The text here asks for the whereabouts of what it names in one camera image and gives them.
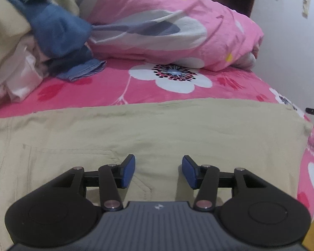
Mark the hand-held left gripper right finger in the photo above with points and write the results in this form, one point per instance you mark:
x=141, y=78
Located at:
x=189, y=174

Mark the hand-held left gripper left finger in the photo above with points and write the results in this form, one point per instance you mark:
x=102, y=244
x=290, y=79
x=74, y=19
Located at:
x=128, y=172

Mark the beige pants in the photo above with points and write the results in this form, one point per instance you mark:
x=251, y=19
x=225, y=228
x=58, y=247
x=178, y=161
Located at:
x=146, y=125

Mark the pile of cream white clothes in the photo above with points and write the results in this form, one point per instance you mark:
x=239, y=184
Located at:
x=5, y=26

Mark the pink floral bed blanket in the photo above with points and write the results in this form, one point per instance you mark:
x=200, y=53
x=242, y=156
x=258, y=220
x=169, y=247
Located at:
x=107, y=89

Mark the pink patterned quilt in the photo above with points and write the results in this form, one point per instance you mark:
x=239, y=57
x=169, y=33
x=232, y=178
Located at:
x=212, y=44

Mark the blue denim jeans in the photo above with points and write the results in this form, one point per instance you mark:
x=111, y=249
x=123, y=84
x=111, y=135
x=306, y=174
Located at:
x=55, y=31

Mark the long wall sticker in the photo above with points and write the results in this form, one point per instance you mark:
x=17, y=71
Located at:
x=306, y=5

